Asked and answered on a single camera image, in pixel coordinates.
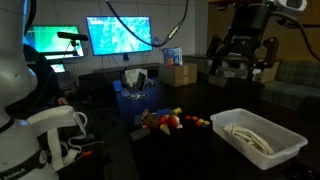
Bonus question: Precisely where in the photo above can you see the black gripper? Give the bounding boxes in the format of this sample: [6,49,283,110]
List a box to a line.
[205,3,280,81]

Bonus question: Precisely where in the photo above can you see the red ball toy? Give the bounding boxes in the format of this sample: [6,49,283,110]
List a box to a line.
[167,114,181,129]

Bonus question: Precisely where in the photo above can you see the brown stuffed toy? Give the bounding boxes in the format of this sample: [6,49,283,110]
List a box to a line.
[141,109,161,130]

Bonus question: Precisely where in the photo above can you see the black rectangular block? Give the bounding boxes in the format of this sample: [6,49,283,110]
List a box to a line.
[134,113,144,127]
[129,127,152,142]

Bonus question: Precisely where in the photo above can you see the cardboard box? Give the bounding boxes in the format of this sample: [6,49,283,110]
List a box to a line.
[159,62,198,88]

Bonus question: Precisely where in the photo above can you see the wooden shelf cabinet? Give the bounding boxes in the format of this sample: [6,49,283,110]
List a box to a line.
[183,54,281,88]

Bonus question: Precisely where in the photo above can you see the green plaid sofa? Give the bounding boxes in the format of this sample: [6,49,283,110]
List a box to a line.
[263,59,320,111]

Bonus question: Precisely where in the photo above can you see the blue white carton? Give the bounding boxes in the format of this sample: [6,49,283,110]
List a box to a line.
[162,47,184,67]

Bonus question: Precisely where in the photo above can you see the white plastic bin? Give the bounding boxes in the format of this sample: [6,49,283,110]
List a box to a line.
[209,108,309,171]

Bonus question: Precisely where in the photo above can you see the small open laptop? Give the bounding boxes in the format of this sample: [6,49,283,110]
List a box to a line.
[124,71,148,100]

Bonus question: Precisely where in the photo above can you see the small lit monitor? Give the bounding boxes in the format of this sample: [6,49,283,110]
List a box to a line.
[49,63,67,74]

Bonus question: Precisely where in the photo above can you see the green lit monitor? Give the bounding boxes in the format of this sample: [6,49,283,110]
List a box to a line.
[23,25,85,60]

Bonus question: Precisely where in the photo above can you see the white VR headset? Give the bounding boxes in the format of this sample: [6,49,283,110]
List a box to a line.
[26,105,88,173]

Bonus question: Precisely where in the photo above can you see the seated person dark clothes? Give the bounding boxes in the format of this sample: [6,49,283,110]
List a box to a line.
[4,43,69,116]

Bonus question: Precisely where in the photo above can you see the large blue wall screen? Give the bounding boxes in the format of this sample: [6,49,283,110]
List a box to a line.
[86,15,153,57]

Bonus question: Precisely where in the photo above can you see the black camera on tripod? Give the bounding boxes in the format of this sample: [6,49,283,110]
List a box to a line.
[56,31,89,51]

